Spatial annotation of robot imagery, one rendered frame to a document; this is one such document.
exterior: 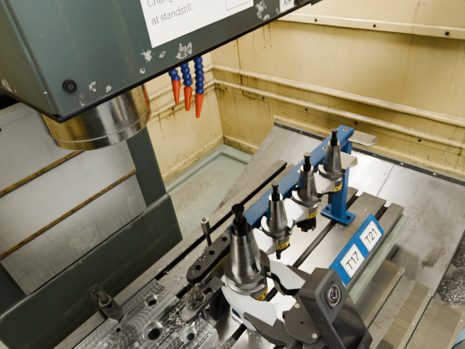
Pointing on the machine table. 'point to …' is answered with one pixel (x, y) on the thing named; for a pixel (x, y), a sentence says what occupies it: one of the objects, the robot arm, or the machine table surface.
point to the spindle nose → (102, 122)
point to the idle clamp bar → (212, 254)
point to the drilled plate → (133, 305)
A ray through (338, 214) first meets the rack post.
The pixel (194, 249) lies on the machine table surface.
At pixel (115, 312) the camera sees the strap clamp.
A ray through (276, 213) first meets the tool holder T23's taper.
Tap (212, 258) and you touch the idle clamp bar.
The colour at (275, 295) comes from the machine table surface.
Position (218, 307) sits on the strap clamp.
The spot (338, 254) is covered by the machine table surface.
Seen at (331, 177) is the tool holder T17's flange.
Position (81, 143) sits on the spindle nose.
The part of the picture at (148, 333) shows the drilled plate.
